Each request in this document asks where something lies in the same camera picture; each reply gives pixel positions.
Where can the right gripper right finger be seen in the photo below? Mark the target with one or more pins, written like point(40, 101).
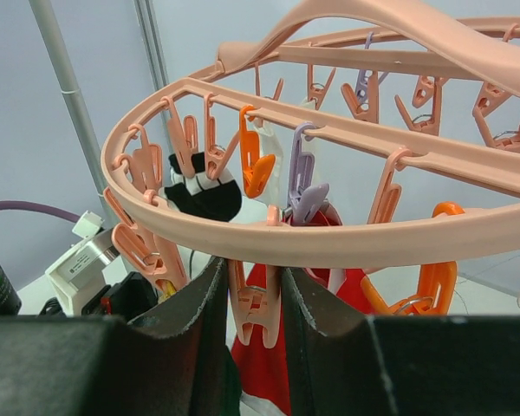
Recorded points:
point(342, 362)

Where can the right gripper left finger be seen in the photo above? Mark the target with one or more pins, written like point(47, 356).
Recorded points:
point(167, 361)

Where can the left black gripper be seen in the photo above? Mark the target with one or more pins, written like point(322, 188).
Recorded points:
point(67, 295)

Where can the green patterned sock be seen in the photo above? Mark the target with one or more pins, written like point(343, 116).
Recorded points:
point(232, 390)

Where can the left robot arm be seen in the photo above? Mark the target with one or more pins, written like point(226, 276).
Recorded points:
point(128, 298)

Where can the pink round clip hanger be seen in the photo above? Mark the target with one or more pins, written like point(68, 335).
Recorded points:
point(427, 171)

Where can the red sock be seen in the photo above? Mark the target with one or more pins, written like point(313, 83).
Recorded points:
point(263, 371)

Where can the black white striped sock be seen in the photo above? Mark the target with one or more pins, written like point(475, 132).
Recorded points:
point(216, 199)

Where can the purple clothes peg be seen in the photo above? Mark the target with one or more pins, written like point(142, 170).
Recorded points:
point(363, 76)
point(303, 198)

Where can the orange clothes peg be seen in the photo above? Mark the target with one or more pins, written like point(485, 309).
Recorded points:
point(256, 169)

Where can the metal clothes rack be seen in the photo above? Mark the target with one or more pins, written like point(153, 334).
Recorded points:
point(72, 95)

